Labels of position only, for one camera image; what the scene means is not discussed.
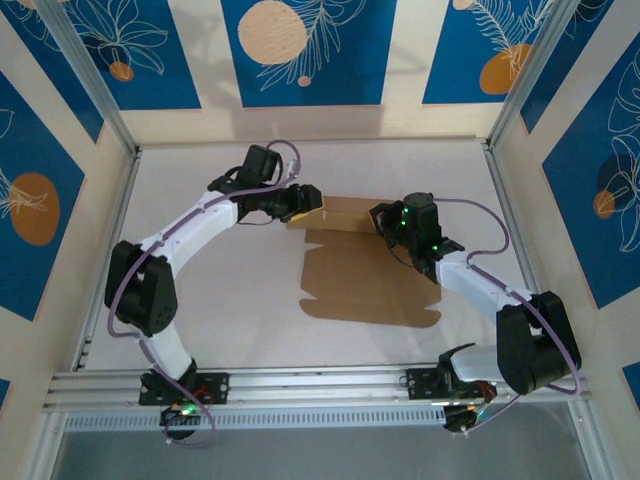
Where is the left aluminium table rail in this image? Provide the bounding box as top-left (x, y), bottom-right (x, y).
top-left (72, 149), bottom-right (144, 371)

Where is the aluminium frame post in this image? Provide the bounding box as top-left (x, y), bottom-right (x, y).
top-left (37, 0), bottom-right (141, 156)
top-left (487, 0), bottom-right (614, 149)

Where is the left black controller board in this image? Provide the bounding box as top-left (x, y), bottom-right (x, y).
top-left (159, 403), bottom-right (201, 441)

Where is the brown cardboard box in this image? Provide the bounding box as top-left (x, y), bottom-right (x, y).
top-left (285, 195), bottom-right (444, 329)

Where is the left aluminium frame post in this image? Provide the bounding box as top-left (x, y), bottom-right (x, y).
top-left (37, 0), bottom-right (141, 156)

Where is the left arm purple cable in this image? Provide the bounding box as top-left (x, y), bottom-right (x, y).
top-left (107, 139), bottom-right (304, 447)

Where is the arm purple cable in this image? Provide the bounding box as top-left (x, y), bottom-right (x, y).
top-left (107, 139), bottom-right (304, 447)
top-left (432, 197), bottom-right (584, 436)

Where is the aluminium table rail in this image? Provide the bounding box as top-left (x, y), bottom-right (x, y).
top-left (72, 149), bottom-right (144, 371)
top-left (482, 142), bottom-right (564, 361)

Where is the right aluminium frame post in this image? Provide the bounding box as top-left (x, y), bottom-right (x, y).
top-left (487, 0), bottom-right (614, 149)

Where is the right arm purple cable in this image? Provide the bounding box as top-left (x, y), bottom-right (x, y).
top-left (432, 197), bottom-right (584, 436)

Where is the wide aluminium mounting rail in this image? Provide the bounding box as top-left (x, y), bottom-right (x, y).
top-left (42, 364), bottom-right (594, 414)

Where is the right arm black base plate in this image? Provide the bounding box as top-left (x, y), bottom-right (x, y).
top-left (405, 366), bottom-right (497, 403)

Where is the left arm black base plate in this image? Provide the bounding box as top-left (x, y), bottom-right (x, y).
top-left (138, 371), bottom-right (231, 406)

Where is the right black controller board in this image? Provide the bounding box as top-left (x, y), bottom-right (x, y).
top-left (442, 402), bottom-right (489, 435)

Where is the right aluminium table rail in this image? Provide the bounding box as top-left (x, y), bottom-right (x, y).
top-left (482, 142), bottom-right (564, 361)

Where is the black controller board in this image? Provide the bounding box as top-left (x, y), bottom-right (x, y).
top-left (159, 403), bottom-right (201, 441)
top-left (442, 402), bottom-right (489, 435)

